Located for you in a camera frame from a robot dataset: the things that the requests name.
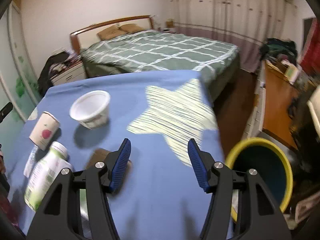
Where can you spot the blue star printed tablecloth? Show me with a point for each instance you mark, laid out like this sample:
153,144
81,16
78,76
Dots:
155,205

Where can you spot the white plastic bottle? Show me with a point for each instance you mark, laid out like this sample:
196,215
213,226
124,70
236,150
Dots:
45,172

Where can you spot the small bedside table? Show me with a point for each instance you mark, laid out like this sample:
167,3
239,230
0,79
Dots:
168,30

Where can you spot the bed with green quilt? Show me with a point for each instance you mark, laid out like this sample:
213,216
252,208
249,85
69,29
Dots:
162,52

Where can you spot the red hanging jacket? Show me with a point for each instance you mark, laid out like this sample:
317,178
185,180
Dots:
311,45

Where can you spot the white plastic bowl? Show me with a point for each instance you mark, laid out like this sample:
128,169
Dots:
90,105

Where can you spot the pink and white curtain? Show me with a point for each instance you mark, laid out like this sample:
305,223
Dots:
225,10

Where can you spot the white and green box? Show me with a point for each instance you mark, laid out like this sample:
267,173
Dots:
291,73

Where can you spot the black bag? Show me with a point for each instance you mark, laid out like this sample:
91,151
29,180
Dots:
305,135

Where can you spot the yellow rimmed dark bin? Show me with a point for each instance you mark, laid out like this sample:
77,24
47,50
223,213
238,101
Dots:
260,170

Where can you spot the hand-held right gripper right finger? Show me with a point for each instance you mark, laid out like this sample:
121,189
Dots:
197,165

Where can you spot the dark clothes heap on desk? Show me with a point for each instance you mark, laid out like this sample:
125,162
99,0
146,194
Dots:
277,48

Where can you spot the wooden bed headboard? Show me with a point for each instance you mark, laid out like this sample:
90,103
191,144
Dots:
75,42

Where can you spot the white nightstand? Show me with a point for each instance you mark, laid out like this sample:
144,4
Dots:
70,73

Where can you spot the tan box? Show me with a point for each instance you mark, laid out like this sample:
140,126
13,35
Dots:
170,23

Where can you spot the dark clothes pile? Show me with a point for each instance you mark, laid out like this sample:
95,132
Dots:
47,72

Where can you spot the brown pillow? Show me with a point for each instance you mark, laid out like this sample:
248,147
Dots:
131,28
111,33

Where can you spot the long wooden desk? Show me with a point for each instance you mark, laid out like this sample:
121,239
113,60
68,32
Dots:
275,105

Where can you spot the sliding wardrobe doors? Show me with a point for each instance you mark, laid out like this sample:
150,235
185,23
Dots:
12,67

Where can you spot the white paper cup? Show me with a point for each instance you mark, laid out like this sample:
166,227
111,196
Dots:
45,130

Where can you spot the brown cardboard piece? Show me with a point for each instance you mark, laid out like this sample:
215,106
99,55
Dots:
98,157

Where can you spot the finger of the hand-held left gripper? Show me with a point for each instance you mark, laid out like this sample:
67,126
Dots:
5,111

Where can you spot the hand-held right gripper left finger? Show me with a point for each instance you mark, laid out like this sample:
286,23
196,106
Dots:
122,165

